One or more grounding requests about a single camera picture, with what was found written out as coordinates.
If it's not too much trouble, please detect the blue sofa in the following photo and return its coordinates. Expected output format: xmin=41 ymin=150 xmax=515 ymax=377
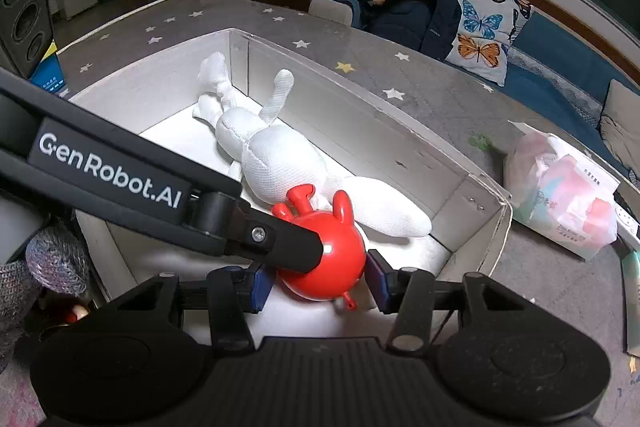
xmin=309 ymin=0 xmax=640 ymax=180

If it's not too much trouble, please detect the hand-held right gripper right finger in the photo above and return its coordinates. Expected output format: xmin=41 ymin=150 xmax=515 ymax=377
xmin=366 ymin=249 xmax=536 ymax=354

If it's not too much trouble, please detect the beige cushion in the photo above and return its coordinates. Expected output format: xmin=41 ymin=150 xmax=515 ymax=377
xmin=599 ymin=79 xmax=640 ymax=168

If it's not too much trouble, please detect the butterfly print pillow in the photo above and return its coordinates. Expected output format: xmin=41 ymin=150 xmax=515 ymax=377
xmin=412 ymin=0 xmax=533 ymax=88

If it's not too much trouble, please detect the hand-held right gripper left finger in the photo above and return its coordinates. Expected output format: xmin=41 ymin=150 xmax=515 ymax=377
xmin=107 ymin=264 xmax=275 ymax=353

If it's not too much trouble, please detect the person's left forearm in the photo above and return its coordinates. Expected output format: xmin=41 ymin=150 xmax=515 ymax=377
xmin=0 ymin=222 xmax=92 ymax=358

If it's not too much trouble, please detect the grey star tablecloth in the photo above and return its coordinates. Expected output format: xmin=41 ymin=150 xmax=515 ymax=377
xmin=55 ymin=0 xmax=640 ymax=427

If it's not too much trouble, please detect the pale green tissue packet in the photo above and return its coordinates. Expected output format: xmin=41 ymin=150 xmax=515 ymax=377
xmin=621 ymin=251 xmax=640 ymax=353

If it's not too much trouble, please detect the red round horned toy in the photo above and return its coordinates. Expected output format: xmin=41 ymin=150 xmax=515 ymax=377
xmin=271 ymin=185 xmax=369 ymax=315

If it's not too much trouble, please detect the black backpack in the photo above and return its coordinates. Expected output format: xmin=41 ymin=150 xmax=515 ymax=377
xmin=356 ymin=0 xmax=462 ymax=62

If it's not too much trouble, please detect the pink tissue pack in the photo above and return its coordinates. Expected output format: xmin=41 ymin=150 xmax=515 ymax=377
xmin=502 ymin=119 xmax=621 ymax=260

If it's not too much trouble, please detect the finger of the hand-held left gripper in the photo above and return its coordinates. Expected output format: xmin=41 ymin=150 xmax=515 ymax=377
xmin=186 ymin=191 xmax=326 ymax=274

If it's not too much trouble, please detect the blue spotted tissue box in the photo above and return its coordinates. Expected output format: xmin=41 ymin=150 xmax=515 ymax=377
xmin=29 ymin=39 xmax=69 ymax=98

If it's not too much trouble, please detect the black and white cardboard box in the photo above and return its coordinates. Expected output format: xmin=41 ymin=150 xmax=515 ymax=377
xmin=67 ymin=27 xmax=514 ymax=344

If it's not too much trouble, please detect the white plush doll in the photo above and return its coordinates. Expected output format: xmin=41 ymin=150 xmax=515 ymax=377
xmin=192 ymin=52 xmax=433 ymax=239

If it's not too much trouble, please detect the white power strip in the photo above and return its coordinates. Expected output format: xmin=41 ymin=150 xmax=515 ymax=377
xmin=614 ymin=192 xmax=640 ymax=238

